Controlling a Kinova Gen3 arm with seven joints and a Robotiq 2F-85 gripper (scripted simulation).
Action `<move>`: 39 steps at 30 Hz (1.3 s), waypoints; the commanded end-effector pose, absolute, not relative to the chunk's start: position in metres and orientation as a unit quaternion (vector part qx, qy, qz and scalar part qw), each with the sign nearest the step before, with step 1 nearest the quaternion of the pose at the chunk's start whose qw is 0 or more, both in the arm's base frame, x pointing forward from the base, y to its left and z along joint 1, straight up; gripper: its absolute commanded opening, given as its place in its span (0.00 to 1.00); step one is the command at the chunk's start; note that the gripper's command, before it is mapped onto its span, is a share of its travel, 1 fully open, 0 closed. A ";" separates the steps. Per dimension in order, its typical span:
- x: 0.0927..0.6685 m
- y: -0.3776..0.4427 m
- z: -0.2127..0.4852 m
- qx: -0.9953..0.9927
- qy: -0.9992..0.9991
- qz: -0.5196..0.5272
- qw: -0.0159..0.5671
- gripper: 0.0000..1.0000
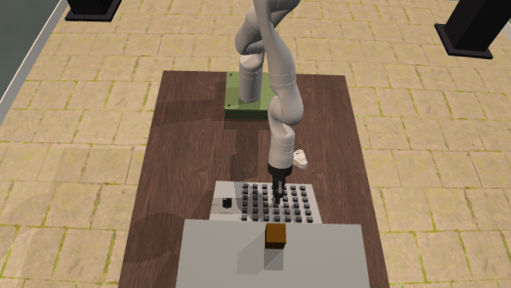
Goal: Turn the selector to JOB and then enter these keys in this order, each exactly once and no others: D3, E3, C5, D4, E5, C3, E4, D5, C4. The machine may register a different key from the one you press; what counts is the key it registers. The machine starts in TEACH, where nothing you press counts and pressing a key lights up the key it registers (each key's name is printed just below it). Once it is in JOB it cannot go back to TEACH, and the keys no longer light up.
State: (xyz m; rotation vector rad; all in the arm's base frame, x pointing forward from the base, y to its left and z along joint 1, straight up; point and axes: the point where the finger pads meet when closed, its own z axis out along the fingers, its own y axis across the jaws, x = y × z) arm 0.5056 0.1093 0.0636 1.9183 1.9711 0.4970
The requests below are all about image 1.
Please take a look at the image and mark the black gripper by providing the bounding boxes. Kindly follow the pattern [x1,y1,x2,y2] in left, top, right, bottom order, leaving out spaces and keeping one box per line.
[268,163,292,205]

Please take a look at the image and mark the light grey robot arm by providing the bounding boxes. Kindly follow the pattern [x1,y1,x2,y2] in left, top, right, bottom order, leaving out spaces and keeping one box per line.
[235,0,308,169]

